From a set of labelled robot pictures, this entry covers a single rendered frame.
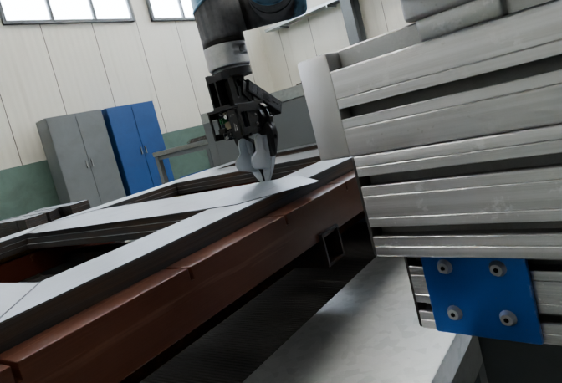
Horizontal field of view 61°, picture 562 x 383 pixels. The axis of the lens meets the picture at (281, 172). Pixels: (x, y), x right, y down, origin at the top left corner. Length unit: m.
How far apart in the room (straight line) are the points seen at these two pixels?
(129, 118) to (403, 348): 9.11
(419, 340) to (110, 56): 10.06
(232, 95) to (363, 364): 0.48
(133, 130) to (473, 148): 9.24
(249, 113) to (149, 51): 10.12
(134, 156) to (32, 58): 2.45
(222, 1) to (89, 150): 8.29
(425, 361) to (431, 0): 0.34
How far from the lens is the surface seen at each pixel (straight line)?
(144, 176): 9.49
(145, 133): 9.64
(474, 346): 1.21
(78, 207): 5.38
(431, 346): 0.56
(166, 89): 10.88
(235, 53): 0.83
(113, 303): 0.47
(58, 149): 8.87
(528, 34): 0.34
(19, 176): 9.29
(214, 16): 0.84
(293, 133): 1.68
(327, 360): 0.57
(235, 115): 0.81
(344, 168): 0.88
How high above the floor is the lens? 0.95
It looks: 6 degrees down
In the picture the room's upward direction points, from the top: 14 degrees counter-clockwise
